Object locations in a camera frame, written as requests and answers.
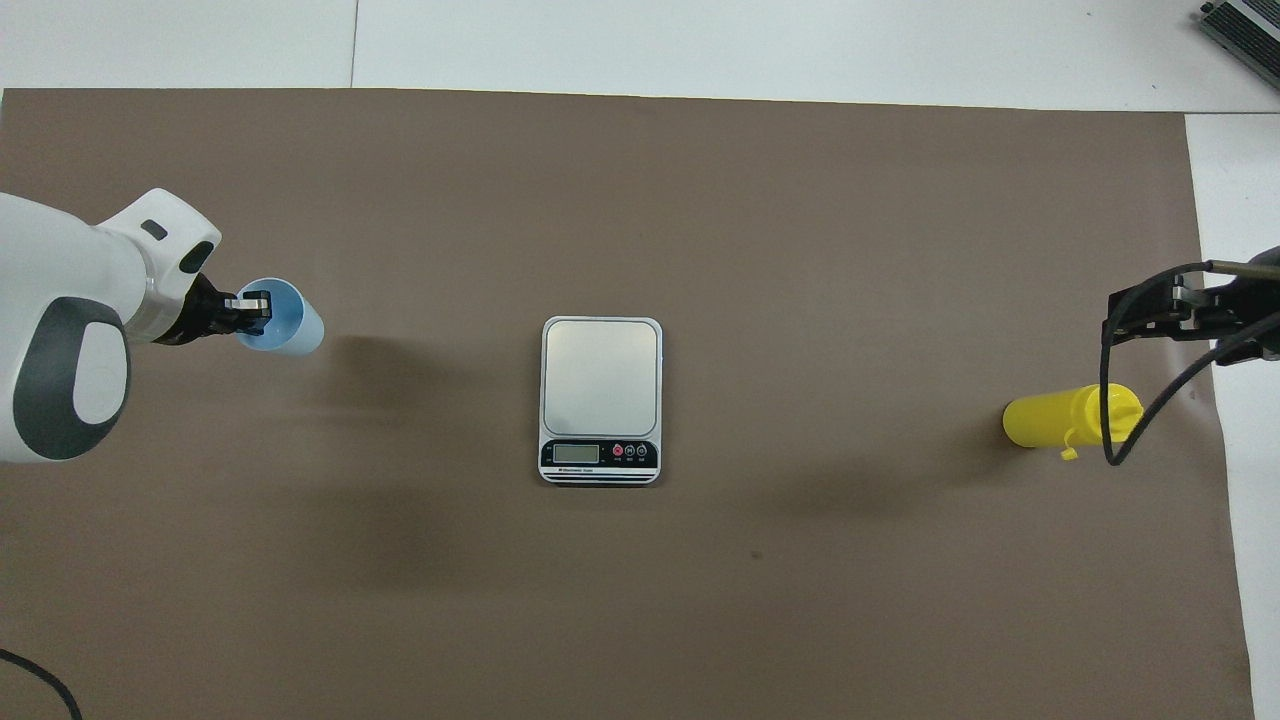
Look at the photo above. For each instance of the yellow squeeze seasoning bottle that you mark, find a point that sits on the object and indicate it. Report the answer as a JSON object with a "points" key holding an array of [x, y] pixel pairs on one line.
{"points": [[1050, 420]]}

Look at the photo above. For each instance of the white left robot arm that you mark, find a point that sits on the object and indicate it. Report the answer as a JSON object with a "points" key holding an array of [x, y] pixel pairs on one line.
{"points": [[60, 290]]}

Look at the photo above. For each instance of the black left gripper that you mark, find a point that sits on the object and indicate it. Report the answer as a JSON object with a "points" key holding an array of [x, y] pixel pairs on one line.
{"points": [[200, 315]]}

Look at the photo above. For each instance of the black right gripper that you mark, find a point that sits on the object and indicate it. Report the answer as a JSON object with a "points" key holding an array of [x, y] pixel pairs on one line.
{"points": [[1245, 310]]}

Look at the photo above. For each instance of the brown table mat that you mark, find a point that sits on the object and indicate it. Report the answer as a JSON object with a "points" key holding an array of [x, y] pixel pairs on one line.
{"points": [[400, 560]]}

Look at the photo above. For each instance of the silver digital kitchen scale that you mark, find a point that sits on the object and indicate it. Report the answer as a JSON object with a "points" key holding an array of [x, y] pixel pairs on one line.
{"points": [[600, 375]]}

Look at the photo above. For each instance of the light blue plastic cup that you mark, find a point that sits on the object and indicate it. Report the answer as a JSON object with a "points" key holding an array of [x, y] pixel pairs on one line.
{"points": [[295, 325]]}

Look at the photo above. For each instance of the grey metal device box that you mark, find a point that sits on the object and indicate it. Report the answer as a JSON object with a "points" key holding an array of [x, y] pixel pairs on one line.
{"points": [[1250, 30]]}

